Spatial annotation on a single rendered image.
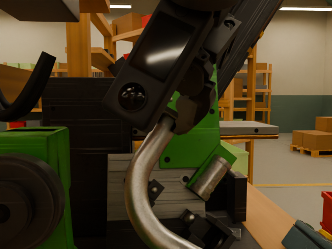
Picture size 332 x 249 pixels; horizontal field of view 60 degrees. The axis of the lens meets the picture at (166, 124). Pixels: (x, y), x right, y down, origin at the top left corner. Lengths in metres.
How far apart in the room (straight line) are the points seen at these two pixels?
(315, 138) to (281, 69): 4.33
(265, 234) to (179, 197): 0.24
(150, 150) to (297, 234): 0.37
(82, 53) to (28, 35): 8.98
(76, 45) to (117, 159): 0.87
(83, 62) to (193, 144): 0.89
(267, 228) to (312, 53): 10.17
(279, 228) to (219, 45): 0.54
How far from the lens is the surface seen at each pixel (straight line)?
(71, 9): 0.58
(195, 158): 0.53
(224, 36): 0.30
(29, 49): 10.21
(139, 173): 0.36
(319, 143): 6.46
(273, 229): 0.74
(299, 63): 10.55
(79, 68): 1.33
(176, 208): 0.55
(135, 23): 4.37
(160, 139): 0.37
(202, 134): 0.54
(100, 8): 1.08
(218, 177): 0.51
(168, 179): 0.54
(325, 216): 0.99
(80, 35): 1.35
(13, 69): 0.82
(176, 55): 0.24
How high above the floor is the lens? 1.20
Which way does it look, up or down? 6 degrees down
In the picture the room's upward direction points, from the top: straight up
